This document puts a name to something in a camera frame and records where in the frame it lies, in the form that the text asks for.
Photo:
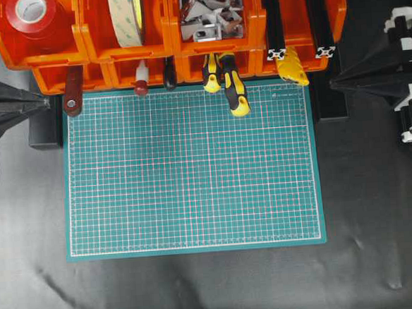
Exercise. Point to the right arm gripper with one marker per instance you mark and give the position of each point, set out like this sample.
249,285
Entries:
398,53

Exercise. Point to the yellow utility cutter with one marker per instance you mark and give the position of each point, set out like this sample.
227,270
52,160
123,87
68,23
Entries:
290,68

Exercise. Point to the orange container rack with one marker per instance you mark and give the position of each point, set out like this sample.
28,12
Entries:
84,36

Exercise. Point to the red tape roll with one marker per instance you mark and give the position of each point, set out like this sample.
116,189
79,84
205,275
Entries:
34,19

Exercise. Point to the right black aluminium extrusion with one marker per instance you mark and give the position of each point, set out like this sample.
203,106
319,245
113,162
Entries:
320,29

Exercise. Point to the black aluminium extrusion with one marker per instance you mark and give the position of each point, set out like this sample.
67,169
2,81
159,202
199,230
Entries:
275,41
320,29

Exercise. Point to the left black aluminium extrusion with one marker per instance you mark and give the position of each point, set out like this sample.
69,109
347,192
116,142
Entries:
275,41

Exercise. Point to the white tube with red cap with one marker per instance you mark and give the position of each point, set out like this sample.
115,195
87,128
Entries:
141,79

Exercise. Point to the long yellow-black screwdriver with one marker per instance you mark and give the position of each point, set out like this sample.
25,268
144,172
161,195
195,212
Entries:
235,90

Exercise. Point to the beige double-sided tape roll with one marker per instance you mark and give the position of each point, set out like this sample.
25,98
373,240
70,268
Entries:
127,19

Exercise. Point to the short yellow-black screwdriver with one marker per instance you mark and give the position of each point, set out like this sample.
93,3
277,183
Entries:
211,74

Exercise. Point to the green cutting mat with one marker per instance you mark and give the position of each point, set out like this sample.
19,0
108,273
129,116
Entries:
175,172

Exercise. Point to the metal corner brackets pile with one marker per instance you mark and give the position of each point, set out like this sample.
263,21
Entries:
211,20

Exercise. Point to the black tool handle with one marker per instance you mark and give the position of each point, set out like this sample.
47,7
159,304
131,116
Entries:
169,74

